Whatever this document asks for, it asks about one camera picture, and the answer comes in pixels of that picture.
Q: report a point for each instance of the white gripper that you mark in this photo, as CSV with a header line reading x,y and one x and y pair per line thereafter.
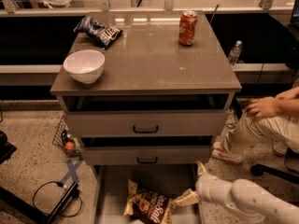
x,y
207,187

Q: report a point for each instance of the brown sea salt chip bag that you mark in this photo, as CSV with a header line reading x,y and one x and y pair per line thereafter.
x,y
147,205

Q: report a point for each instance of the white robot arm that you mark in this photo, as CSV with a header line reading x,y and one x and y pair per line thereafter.
x,y
243,198

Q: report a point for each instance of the grey drawer cabinet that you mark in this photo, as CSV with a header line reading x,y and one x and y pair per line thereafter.
x,y
147,70

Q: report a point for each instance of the middle grey drawer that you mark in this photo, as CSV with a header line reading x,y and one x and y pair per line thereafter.
x,y
145,150

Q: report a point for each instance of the grey drawer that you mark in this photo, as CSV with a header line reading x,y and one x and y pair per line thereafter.
x,y
145,150
138,124
168,179

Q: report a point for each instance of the bottom grey drawer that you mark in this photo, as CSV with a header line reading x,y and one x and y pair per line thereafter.
x,y
168,179

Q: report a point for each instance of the top grey drawer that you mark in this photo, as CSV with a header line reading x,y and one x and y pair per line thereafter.
x,y
138,124

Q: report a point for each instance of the blue chip bag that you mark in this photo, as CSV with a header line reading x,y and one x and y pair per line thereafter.
x,y
101,34

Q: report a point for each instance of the person's hand on knee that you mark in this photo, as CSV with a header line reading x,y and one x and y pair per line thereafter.
x,y
266,107

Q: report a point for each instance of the person's second hand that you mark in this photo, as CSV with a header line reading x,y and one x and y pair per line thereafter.
x,y
292,93

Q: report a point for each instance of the white red sneaker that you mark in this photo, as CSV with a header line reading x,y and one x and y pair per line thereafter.
x,y
220,154

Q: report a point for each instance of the black office chair base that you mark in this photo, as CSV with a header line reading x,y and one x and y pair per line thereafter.
x,y
291,163

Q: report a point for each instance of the seated person in beige trousers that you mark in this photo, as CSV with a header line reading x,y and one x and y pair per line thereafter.
x,y
282,131

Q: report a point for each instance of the blue tape cross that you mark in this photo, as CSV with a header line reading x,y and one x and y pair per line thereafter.
x,y
72,171

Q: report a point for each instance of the clear water bottle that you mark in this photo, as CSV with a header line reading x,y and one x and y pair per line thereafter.
x,y
235,53

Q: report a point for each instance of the white bowl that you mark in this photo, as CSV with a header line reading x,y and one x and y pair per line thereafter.
x,y
85,66

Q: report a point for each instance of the red soda can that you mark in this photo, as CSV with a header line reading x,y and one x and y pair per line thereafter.
x,y
188,21

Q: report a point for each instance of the black table leg base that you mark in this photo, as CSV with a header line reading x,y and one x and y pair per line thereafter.
x,y
17,205

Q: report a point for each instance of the wire basket with items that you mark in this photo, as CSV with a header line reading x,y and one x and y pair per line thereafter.
x,y
67,142

